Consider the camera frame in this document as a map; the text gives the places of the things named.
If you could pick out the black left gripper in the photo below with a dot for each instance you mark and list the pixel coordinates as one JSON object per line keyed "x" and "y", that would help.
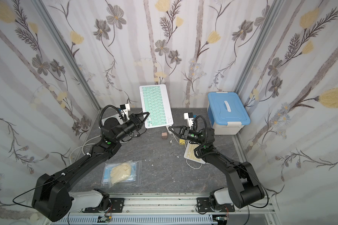
{"x": 134, "y": 121}

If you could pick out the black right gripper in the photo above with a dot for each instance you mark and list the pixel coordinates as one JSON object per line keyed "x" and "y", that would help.
{"x": 181, "y": 132}

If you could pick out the yellow charger plug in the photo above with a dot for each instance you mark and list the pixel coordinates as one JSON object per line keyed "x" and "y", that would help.
{"x": 182, "y": 142}

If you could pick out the yellow wireless keyboard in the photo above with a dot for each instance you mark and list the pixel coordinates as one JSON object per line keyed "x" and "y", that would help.
{"x": 189, "y": 153}

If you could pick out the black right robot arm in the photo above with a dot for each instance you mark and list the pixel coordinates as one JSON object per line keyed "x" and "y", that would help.
{"x": 243, "y": 185}

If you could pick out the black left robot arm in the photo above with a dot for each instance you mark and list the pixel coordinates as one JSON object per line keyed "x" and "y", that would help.
{"x": 51, "y": 195}

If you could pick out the blue lid storage box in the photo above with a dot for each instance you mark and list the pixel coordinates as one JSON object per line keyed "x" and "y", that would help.
{"x": 226, "y": 113}

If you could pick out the bagged blue masks and gloves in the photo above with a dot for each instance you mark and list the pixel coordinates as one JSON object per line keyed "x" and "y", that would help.
{"x": 122, "y": 174}

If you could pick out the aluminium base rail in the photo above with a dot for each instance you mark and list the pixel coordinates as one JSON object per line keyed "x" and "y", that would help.
{"x": 173, "y": 209}

